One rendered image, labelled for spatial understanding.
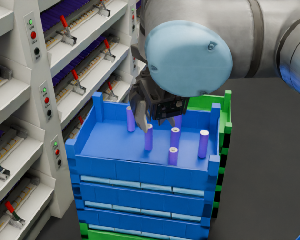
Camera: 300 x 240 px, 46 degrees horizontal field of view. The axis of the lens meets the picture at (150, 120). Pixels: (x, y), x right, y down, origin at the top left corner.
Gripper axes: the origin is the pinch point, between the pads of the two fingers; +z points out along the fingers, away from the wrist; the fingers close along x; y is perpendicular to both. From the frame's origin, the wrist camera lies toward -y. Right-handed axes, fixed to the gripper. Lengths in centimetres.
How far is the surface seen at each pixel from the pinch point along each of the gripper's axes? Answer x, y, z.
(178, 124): 7.7, -0.8, 4.7
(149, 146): -0.2, 2.0, 6.9
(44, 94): -19.5, -29.0, 16.5
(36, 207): -29, -11, 46
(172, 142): 4.1, 4.2, 4.0
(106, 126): -6.9, -9.3, 11.1
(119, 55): 14, -68, 41
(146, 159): -1.8, 4.8, 7.3
